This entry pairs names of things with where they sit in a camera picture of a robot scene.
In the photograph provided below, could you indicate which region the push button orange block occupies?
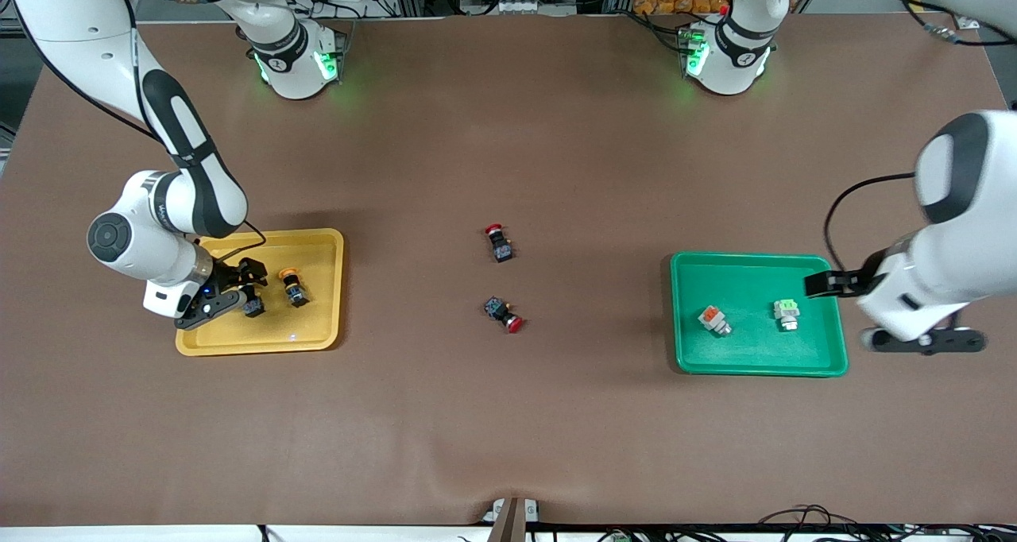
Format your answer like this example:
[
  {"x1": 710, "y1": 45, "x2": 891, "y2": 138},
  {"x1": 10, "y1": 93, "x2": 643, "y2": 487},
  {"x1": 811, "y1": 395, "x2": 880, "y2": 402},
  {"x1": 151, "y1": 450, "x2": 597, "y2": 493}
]
[{"x1": 698, "y1": 305, "x2": 733, "y2": 337}]

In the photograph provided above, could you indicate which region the yellow plastic tray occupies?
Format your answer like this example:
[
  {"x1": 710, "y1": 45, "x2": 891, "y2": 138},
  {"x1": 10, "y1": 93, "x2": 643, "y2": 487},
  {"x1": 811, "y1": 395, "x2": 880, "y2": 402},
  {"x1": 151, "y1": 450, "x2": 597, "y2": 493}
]
[{"x1": 175, "y1": 228, "x2": 346, "y2": 358}]

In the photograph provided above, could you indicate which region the green plastic tray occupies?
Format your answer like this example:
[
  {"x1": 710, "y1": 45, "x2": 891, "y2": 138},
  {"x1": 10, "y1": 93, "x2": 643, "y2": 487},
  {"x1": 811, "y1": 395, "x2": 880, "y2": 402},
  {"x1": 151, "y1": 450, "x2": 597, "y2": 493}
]
[{"x1": 669, "y1": 253, "x2": 849, "y2": 378}]

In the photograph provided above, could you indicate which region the red-cap push button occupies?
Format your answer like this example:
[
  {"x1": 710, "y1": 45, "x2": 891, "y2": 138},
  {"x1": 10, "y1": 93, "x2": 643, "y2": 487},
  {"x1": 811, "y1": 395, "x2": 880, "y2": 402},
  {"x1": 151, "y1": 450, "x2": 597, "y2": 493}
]
[
  {"x1": 485, "y1": 224, "x2": 515, "y2": 264},
  {"x1": 483, "y1": 296, "x2": 524, "y2": 335}
]

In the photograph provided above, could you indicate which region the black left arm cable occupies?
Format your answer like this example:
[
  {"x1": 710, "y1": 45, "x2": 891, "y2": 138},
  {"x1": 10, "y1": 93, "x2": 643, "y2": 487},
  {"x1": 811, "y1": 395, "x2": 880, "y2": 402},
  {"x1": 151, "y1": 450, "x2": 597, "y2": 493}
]
[{"x1": 823, "y1": 0, "x2": 1017, "y2": 274}]

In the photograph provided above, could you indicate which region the black cable bundle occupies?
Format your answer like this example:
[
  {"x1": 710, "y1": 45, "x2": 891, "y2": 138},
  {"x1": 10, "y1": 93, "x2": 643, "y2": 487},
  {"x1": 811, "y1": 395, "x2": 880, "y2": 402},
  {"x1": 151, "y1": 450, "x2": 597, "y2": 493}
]
[{"x1": 755, "y1": 505, "x2": 1017, "y2": 542}]

